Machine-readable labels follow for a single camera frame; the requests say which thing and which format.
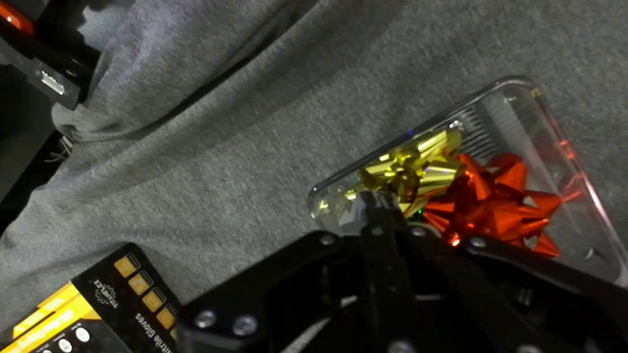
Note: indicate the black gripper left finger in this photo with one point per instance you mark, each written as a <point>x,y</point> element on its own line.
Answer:
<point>294,296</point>

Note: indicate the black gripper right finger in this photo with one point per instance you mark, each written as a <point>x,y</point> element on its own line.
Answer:
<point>510,301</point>

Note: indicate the large gold gift bow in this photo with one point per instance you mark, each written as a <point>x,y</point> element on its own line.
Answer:
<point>412,174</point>

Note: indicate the red gift bow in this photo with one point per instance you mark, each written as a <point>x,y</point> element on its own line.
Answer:
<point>497,203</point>

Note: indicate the small clear plastic container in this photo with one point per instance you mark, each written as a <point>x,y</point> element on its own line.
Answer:
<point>516,119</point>

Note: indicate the grey tablecloth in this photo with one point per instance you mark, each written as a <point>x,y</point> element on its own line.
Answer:
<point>261,131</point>

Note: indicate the black glove box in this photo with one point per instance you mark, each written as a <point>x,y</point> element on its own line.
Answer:
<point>98,307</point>

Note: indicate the black orange clamp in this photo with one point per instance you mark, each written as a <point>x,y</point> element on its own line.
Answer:
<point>45,60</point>

